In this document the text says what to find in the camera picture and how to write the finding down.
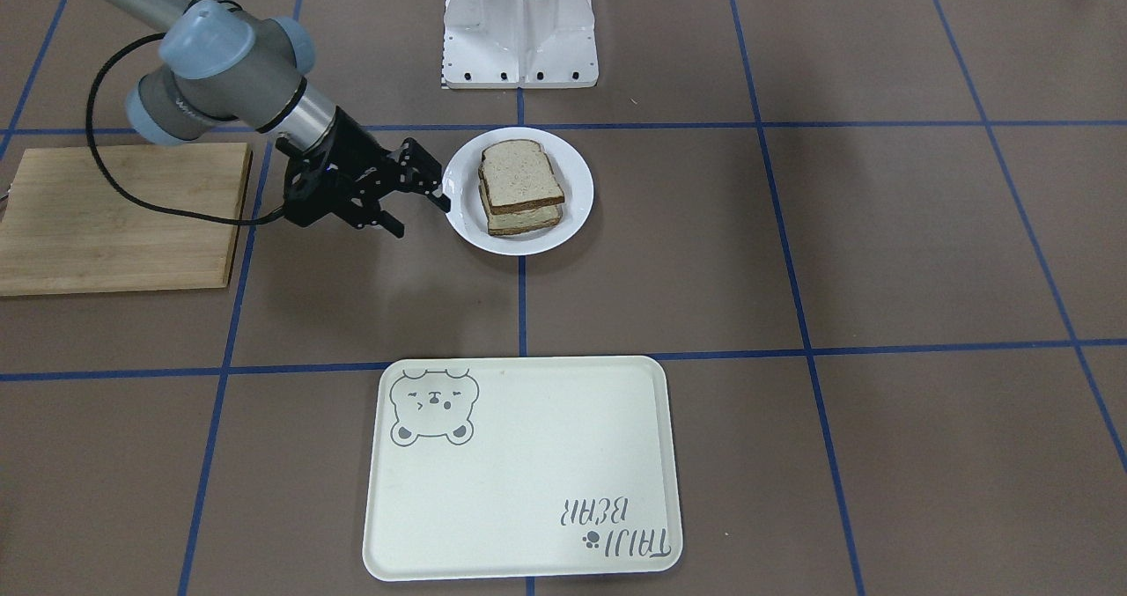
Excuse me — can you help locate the cream bear serving tray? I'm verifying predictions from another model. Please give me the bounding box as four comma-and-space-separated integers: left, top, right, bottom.
362, 356, 684, 582

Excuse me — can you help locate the white round plate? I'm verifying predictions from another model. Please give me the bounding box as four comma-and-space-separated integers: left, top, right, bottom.
442, 127, 595, 256

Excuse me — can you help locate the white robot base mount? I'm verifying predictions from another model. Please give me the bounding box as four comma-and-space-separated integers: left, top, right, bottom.
440, 0, 600, 90

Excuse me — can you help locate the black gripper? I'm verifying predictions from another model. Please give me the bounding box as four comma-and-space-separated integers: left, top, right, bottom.
277, 109, 452, 239

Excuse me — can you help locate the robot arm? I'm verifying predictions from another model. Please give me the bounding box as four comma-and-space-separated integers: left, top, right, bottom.
85, 0, 451, 238

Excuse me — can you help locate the bread slice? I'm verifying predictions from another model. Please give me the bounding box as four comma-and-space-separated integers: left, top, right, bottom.
478, 139, 566, 215
478, 184, 564, 238

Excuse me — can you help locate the wooden cutting board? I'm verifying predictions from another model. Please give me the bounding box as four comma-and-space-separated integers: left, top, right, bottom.
1, 143, 252, 299

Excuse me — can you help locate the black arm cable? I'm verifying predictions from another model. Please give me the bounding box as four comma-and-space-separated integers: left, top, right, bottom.
85, 33, 291, 226

